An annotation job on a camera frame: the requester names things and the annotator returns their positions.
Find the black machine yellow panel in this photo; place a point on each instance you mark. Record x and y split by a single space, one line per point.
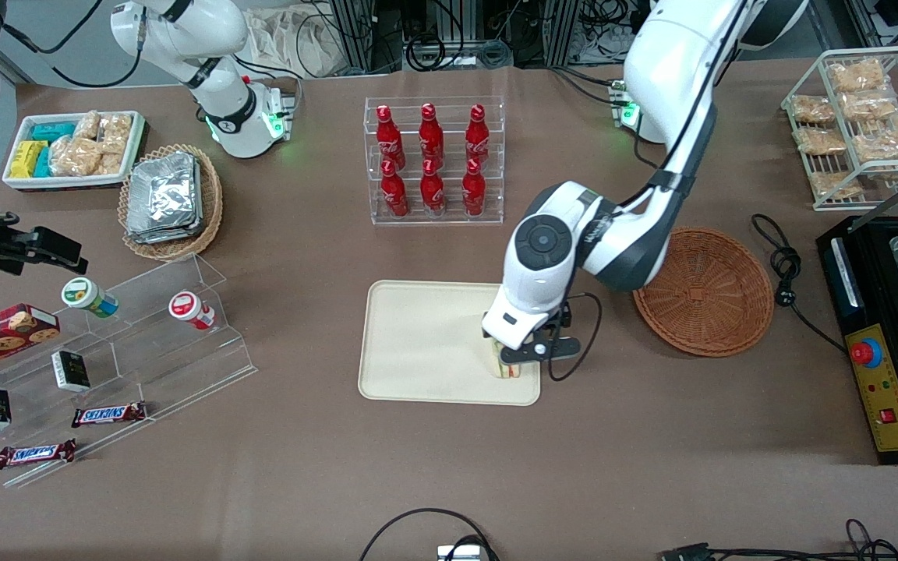
839 273

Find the brown Snickers bar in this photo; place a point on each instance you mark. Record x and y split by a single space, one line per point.
34 453
108 414

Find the teal snack pack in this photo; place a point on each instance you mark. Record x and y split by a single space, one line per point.
53 131
44 162

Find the bagged brown pastry pack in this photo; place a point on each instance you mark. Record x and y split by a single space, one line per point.
819 141
814 109
856 75
868 107
885 142
835 185

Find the beige rectangular tray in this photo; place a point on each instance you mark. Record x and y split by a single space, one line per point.
426 343

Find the green lidded cup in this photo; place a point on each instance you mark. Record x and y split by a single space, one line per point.
81 293

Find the clear acrylic stepped stand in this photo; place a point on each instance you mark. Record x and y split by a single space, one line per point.
168 366

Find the silver foil pouch stack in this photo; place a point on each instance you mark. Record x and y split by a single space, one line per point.
164 199

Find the triangle sandwich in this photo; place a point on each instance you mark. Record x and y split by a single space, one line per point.
507 371

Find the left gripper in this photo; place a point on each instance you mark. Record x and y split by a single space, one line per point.
565 317

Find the red lidded cup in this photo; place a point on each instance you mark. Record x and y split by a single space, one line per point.
184 305

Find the red cola bottle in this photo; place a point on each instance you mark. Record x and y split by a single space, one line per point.
478 139
433 193
431 136
390 140
473 193
394 195

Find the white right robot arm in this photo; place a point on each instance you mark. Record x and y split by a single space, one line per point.
184 31

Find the yellow snack pack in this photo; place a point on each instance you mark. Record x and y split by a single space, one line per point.
26 158

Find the red emergency stop button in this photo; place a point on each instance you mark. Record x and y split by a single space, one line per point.
866 352

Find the small silver device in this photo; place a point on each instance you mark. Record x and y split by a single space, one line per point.
458 553

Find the oval light wicker basket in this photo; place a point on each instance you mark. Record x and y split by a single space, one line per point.
211 202

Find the white cloth bag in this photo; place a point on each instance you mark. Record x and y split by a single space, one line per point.
293 43

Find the clear rice cracker pack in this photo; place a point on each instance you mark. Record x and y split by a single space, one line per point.
87 125
116 132
75 156
109 164

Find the round brown wicker basket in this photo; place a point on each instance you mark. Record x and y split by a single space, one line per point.
714 296

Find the white rectangular snack bin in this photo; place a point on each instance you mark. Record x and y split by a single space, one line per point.
67 182

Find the clear acrylic bottle rack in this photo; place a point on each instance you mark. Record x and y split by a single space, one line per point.
433 220

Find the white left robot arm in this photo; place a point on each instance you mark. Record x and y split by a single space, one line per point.
675 78

